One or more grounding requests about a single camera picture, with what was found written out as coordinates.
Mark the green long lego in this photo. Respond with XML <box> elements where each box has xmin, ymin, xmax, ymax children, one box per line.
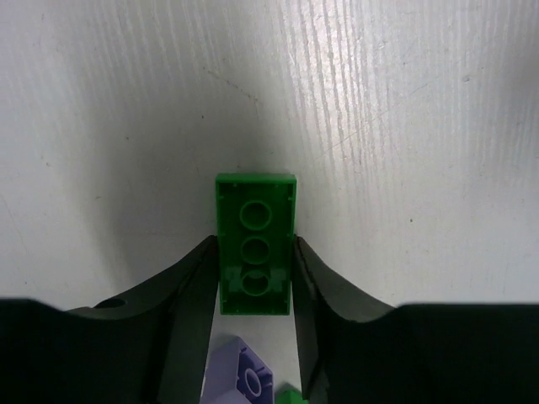
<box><xmin>216</xmin><ymin>173</ymin><xmax>297</xmax><ymax>316</ymax></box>
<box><xmin>275</xmin><ymin>383</ymin><xmax>306</xmax><ymax>404</ymax></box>

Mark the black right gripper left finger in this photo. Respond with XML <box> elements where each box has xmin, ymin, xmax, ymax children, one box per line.
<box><xmin>1</xmin><ymin>236</ymin><xmax>218</xmax><ymax>403</ymax></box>

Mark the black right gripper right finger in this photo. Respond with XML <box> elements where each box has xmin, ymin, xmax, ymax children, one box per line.
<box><xmin>292</xmin><ymin>238</ymin><xmax>538</xmax><ymax>403</ymax></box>

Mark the lilac small lego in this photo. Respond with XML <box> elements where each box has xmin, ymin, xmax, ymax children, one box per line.
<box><xmin>200</xmin><ymin>337</ymin><xmax>275</xmax><ymax>404</ymax></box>

